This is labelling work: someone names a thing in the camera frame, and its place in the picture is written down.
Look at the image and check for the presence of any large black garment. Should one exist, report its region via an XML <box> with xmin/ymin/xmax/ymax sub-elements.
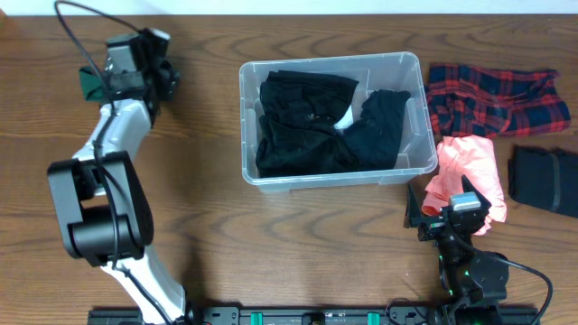
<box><xmin>256</xmin><ymin>70</ymin><xmax>359</xmax><ymax>178</ymax></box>

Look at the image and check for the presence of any black folded garment right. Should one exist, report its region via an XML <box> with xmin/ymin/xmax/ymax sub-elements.
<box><xmin>508</xmin><ymin>146</ymin><xmax>577</xmax><ymax>218</ymax></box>

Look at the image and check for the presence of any dark green garment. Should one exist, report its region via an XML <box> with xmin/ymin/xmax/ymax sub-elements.
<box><xmin>79</xmin><ymin>66</ymin><xmax>108</xmax><ymax>103</ymax></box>

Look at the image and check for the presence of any white paper label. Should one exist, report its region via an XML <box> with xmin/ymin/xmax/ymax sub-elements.
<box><xmin>333</xmin><ymin>106</ymin><xmax>354</xmax><ymax>132</ymax></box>

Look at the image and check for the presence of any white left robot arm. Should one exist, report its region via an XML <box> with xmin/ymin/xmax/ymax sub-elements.
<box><xmin>47</xmin><ymin>28</ymin><xmax>193</xmax><ymax>324</ymax></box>

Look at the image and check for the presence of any clear plastic storage bin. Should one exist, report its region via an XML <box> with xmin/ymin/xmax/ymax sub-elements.
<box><xmin>238</xmin><ymin>51</ymin><xmax>438</xmax><ymax>193</ymax></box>

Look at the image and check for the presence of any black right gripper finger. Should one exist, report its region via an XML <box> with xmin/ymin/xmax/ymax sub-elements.
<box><xmin>461</xmin><ymin>174</ymin><xmax>491</xmax><ymax>209</ymax></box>
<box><xmin>404</xmin><ymin>184</ymin><xmax>423</xmax><ymax>228</ymax></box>

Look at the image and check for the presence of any dark navy garment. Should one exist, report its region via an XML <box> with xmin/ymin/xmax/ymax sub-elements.
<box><xmin>342</xmin><ymin>89</ymin><xmax>411</xmax><ymax>172</ymax></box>

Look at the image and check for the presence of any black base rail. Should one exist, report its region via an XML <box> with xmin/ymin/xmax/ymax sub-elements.
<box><xmin>88</xmin><ymin>305</ymin><xmax>541</xmax><ymax>325</ymax></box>

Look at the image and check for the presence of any red plaid flannel shirt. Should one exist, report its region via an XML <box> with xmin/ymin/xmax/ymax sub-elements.
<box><xmin>426</xmin><ymin>63</ymin><xmax>571</xmax><ymax>138</ymax></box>

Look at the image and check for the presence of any pink folded garment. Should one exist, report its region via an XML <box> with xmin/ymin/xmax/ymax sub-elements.
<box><xmin>422</xmin><ymin>135</ymin><xmax>507</xmax><ymax>236</ymax></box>

